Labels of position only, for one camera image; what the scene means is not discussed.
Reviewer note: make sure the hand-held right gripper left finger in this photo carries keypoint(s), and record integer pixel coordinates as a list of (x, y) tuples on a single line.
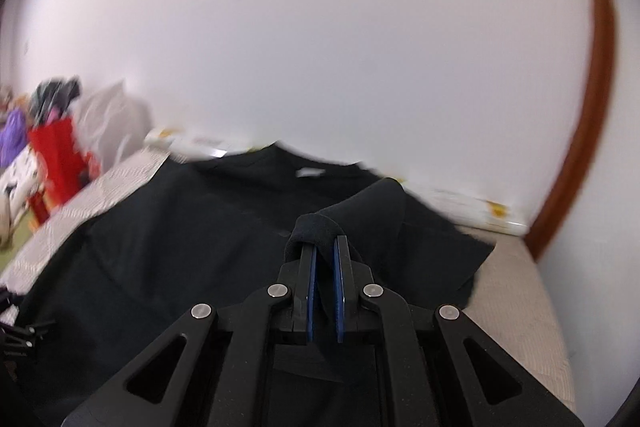
[(311, 297)]

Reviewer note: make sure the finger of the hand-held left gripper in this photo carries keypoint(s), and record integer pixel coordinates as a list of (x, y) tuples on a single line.
[(22, 337)]

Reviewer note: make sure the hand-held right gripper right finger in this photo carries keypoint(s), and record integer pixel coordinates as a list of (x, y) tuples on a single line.
[(341, 297)]

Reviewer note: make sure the black t-shirt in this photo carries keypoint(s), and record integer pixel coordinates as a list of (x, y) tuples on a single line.
[(190, 232)]

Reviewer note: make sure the dark clothes pile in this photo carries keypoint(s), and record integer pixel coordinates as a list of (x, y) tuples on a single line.
[(52, 97)]

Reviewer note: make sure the white spotted cloth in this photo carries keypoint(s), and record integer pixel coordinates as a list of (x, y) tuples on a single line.
[(15, 187)]

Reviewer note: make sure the white printed bed bumper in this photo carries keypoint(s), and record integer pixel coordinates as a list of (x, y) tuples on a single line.
[(475, 207)]

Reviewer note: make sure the striped beige bed cover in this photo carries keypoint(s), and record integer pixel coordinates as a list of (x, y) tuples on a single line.
[(515, 307)]

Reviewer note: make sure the red bag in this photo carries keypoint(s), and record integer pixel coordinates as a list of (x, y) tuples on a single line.
[(55, 157)]

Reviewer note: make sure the purple cloth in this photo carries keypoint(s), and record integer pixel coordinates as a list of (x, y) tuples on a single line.
[(12, 137)]

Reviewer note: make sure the white plastic bag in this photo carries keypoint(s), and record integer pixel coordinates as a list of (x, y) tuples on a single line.
[(105, 122)]

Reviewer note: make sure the brown wooden door frame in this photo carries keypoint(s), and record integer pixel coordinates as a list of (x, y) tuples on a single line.
[(602, 57)]

